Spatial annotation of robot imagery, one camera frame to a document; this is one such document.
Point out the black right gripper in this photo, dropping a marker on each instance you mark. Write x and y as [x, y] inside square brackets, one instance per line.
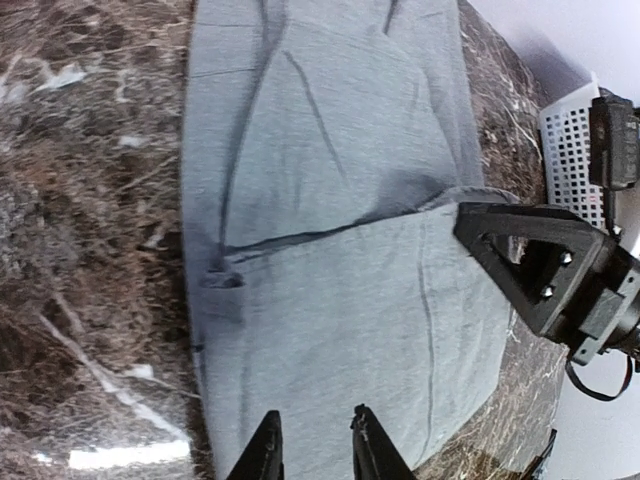
[569, 282]

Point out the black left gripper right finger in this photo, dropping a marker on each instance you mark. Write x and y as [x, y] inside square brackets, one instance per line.
[374, 455]

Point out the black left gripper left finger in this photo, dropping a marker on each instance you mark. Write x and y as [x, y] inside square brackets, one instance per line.
[262, 458]

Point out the light grey plastic basket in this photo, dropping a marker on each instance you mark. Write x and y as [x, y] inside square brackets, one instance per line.
[565, 138]

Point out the grey long sleeve shirt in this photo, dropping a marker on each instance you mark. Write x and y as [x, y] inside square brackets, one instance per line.
[327, 146]

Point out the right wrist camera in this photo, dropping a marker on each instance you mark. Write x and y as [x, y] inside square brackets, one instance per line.
[614, 142]

